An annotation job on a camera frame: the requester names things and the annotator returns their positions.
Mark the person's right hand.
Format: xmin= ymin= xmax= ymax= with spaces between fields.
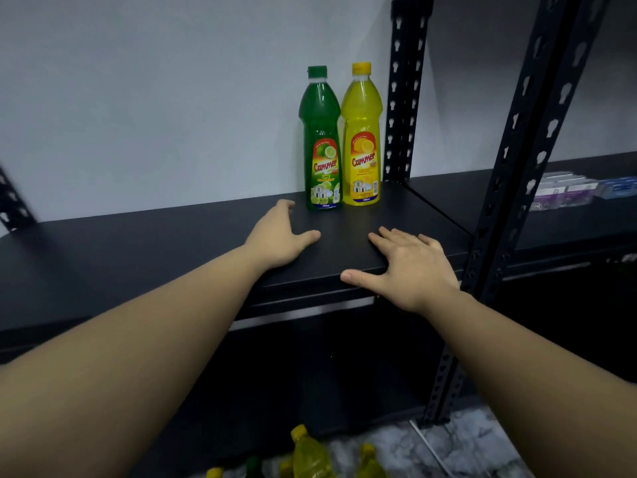
xmin=340 ymin=226 xmax=461 ymax=317

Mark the person's left hand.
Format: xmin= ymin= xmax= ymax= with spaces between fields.
xmin=242 ymin=199 xmax=322 ymax=272

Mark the black metal shelving rack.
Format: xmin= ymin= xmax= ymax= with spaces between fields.
xmin=407 ymin=151 xmax=637 ymax=384
xmin=0 ymin=0 xmax=613 ymax=478

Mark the yellow dish soap bottle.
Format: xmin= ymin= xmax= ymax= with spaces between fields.
xmin=340 ymin=62 xmax=384 ymax=207

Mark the person's left forearm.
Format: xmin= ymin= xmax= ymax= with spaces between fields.
xmin=0 ymin=246 xmax=267 ymax=478

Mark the white cable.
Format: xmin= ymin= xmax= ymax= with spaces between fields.
xmin=409 ymin=418 xmax=457 ymax=478

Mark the group of bottles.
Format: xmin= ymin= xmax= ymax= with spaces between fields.
xmin=205 ymin=424 xmax=388 ymax=478

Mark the person's right forearm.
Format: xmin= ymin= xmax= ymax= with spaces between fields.
xmin=423 ymin=285 xmax=637 ymax=478

